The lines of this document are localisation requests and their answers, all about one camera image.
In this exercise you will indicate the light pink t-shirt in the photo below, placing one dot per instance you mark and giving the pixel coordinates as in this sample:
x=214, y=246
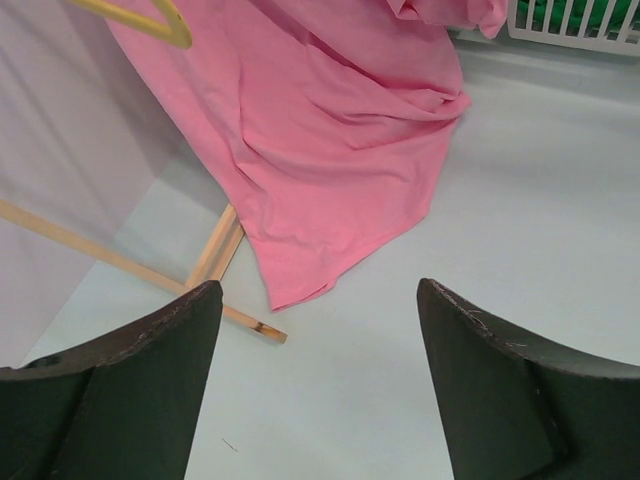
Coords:
x=326, y=123

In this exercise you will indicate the yellow hanger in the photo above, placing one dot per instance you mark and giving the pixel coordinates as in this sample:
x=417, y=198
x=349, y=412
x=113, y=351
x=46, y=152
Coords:
x=174, y=30

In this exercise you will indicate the white plastic laundry basket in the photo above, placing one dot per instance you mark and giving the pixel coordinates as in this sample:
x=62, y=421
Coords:
x=623, y=41

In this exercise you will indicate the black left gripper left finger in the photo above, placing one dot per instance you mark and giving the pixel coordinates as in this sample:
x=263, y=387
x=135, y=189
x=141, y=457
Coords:
x=124, y=405

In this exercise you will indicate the green t-shirt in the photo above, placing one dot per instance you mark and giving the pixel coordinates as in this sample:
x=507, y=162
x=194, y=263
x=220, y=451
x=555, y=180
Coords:
x=577, y=10

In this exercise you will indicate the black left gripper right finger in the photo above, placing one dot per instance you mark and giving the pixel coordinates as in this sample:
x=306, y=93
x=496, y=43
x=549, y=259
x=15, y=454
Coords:
x=516, y=405

